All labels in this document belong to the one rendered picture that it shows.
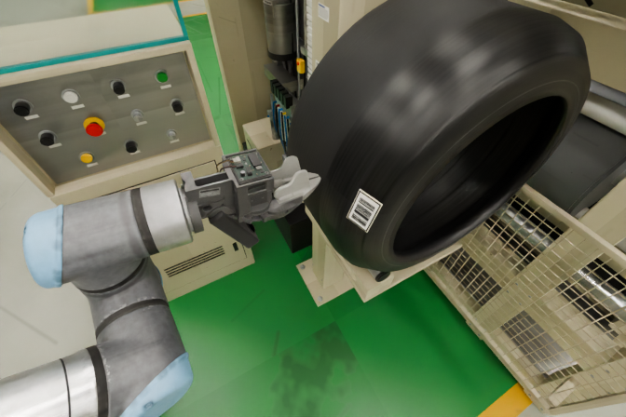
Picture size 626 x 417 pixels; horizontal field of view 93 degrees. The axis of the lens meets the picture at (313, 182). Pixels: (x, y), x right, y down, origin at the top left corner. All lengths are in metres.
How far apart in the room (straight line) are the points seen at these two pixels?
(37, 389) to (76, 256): 0.13
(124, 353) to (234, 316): 1.32
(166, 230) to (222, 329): 1.36
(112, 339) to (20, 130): 0.79
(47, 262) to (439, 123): 0.48
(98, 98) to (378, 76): 0.84
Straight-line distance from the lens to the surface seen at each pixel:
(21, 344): 2.19
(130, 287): 0.49
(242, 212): 0.43
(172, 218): 0.40
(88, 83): 1.06
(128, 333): 0.47
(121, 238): 0.41
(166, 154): 1.19
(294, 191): 0.46
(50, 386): 0.44
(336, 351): 1.66
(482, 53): 0.46
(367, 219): 0.45
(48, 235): 0.43
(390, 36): 0.50
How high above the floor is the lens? 1.61
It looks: 47 degrees down
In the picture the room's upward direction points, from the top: straight up
